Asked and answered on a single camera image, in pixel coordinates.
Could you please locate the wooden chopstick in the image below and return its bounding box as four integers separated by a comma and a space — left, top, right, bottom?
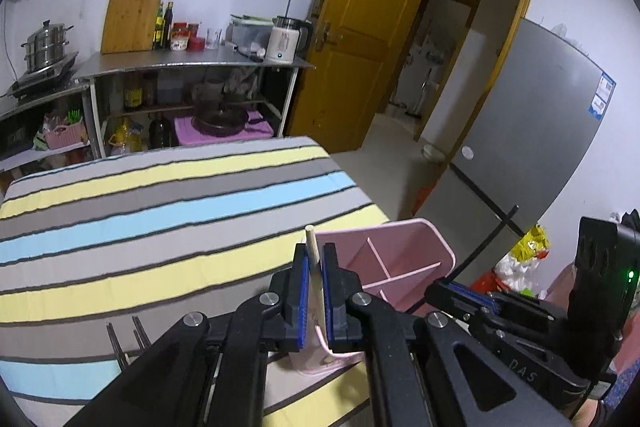
305, 225, 328, 343

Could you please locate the pink utensil holder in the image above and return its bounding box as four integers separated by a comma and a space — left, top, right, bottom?
285, 218, 457, 375

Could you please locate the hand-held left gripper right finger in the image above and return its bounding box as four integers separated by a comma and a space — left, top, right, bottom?
322, 243, 581, 427

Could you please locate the black frying pan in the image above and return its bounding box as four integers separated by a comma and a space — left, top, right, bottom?
192, 104, 271, 138

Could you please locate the grey refrigerator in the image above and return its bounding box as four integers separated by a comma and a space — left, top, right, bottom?
412, 18, 617, 288

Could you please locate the wooden cutting board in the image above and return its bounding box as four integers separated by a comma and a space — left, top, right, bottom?
100, 0, 168, 54

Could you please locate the yellow oil jug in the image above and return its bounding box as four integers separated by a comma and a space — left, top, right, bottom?
107, 117, 139, 155

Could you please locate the dark sauce bottle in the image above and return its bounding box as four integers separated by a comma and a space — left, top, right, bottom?
162, 2, 175, 49

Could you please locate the purple plastic board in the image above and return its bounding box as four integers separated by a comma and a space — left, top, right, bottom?
173, 109, 274, 146

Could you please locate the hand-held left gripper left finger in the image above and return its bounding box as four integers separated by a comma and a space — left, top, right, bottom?
65, 243, 308, 427

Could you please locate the dark glass bottle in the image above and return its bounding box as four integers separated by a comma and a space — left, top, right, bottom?
148, 112, 174, 150

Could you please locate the striped tablecloth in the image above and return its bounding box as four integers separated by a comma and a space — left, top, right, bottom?
0, 136, 391, 427

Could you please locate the yellow snack bag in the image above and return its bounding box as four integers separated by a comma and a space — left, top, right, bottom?
510, 224, 551, 264

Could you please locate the white electric kettle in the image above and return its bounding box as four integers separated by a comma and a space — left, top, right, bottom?
265, 16, 313, 65

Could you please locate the person's right forearm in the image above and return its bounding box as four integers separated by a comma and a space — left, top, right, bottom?
575, 397, 621, 427

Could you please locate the induction cooker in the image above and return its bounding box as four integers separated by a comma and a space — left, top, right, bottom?
9, 52, 81, 96

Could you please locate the metal kitchen table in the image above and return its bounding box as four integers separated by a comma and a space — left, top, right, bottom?
74, 47, 316, 158

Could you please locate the black handled knife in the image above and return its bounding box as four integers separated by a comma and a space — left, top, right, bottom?
225, 42, 266, 58

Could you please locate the low metal shelf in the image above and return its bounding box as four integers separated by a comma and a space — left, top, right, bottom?
0, 82, 97, 172

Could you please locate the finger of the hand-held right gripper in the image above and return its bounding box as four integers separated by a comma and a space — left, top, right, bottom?
427, 279, 501, 328

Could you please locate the wooden door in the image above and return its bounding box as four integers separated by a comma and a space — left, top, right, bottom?
287, 0, 437, 152

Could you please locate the clear plastic storage box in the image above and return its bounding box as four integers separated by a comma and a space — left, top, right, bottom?
227, 14, 275, 50

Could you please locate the white plastic bag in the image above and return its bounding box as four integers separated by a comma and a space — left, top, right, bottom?
492, 252, 537, 297

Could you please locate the wooden door frame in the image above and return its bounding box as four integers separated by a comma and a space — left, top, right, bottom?
414, 0, 539, 142

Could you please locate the green oil bottle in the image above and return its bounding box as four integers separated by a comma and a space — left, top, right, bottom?
152, 4, 164, 50

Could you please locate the yellow label bottle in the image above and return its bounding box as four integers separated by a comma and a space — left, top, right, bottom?
124, 72, 144, 110

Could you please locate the steel steamer pot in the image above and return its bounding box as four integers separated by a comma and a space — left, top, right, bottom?
21, 20, 74, 72

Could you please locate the pink plastic basket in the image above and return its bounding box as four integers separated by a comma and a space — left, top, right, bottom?
44, 117, 84, 151

